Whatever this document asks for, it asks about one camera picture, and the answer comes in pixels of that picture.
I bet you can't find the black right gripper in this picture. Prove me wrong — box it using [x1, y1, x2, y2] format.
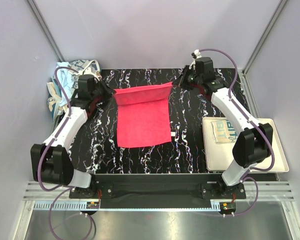
[172, 65, 203, 92]

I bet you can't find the red pink towel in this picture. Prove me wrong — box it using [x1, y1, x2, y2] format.
[114, 82, 173, 148]

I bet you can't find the cream rabbit print towel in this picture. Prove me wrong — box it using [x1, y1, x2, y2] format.
[210, 119, 238, 144]

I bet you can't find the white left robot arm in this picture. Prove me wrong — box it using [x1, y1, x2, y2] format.
[30, 73, 114, 198]

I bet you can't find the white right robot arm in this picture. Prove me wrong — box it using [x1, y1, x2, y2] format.
[173, 55, 275, 199]

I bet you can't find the navy cream patterned towel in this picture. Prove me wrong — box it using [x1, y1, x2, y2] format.
[68, 59, 101, 78]

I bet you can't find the white light blue towel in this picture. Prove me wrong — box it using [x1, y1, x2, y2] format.
[52, 68, 75, 107]

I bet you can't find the teal patterned towel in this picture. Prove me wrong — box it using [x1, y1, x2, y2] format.
[46, 82, 69, 122]

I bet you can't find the white plastic tray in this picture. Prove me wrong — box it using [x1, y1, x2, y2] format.
[201, 118, 290, 174]

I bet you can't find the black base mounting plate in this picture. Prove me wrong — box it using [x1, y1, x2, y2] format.
[69, 173, 246, 200]

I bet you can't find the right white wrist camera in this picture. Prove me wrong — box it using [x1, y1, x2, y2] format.
[191, 49, 203, 61]

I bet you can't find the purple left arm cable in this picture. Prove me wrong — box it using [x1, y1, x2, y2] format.
[37, 67, 98, 239]

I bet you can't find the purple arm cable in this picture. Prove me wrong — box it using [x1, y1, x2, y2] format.
[198, 47, 276, 217]
[37, 67, 98, 239]

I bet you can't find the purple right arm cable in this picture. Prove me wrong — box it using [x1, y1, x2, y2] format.
[198, 47, 276, 217]

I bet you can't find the aluminium rail frame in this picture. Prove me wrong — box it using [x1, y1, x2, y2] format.
[13, 176, 300, 240]

